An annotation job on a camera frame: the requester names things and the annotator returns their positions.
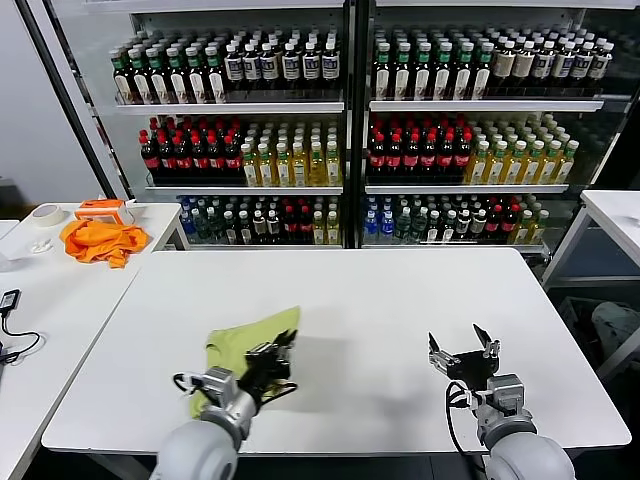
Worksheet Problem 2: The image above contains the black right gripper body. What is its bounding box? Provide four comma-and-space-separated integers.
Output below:
446, 349, 499, 391

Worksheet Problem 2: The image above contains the white side table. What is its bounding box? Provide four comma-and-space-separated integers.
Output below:
0, 202, 190, 274
539, 188, 640, 384
0, 259, 146, 480

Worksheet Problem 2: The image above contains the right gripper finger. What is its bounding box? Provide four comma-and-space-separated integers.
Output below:
428, 332, 461, 371
473, 323, 501, 359

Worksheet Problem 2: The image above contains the yellow-green printed t-shirt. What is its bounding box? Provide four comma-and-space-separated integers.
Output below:
188, 305, 302, 421

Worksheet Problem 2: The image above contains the orange crumpled cloth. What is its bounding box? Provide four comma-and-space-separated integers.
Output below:
58, 218, 150, 270

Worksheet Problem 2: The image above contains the dark tea bottle green cap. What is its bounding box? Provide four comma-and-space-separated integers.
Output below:
432, 42, 454, 100
452, 42, 475, 100
110, 47, 132, 105
373, 42, 394, 100
127, 47, 150, 105
412, 42, 433, 100
204, 45, 226, 104
184, 46, 207, 105
471, 42, 495, 100
165, 46, 188, 105
146, 47, 169, 105
393, 42, 413, 100

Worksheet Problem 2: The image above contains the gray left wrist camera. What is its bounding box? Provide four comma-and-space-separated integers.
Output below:
199, 366, 236, 401

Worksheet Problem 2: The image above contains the glass beverage display cabinet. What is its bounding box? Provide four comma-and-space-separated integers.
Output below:
357, 0, 640, 256
49, 0, 359, 251

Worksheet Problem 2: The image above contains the gray plastic bag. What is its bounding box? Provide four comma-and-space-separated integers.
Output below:
589, 301, 640, 361

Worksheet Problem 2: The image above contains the dark drink bottle beige label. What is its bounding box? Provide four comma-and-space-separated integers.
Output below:
512, 41, 536, 96
493, 41, 518, 96

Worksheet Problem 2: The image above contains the orange and white box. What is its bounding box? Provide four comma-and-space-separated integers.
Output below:
73, 198, 136, 226

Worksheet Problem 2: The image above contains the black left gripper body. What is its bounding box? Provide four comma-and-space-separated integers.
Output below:
238, 349, 292, 401

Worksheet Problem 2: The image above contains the dark drink bottle blue label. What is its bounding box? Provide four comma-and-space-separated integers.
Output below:
300, 42, 321, 96
260, 42, 281, 96
320, 42, 341, 96
569, 42, 595, 96
242, 43, 263, 96
281, 42, 302, 96
588, 43, 615, 96
531, 41, 555, 96
223, 43, 244, 96
551, 41, 575, 96

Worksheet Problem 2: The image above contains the black cabinet centre post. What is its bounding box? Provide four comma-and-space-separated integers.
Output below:
344, 0, 371, 250

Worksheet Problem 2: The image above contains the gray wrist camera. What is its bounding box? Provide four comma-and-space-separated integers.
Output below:
485, 374, 526, 416
199, 366, 236, 401

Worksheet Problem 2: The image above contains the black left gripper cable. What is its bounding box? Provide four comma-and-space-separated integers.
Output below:
259, 380, 300, 401

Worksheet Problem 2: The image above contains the black left camera cable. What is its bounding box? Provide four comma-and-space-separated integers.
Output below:
173, 372, 204, 397

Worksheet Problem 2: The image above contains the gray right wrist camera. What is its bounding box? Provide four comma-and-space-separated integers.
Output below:
485, 374, 526, 416

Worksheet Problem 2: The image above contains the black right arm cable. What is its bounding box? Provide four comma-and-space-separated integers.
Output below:
444, 380, 484, 456

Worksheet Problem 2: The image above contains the white cabinet shelf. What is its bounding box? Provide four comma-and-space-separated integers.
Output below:
364, 183, 570, 195
115, 101, 346, 116
368, 99, 605, 113
144, 185, 345, 196
360, 243, 549, 255
187, 242, 345, 250

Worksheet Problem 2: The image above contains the beige masking tape roll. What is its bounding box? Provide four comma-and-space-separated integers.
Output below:
29, 203, 66, 227

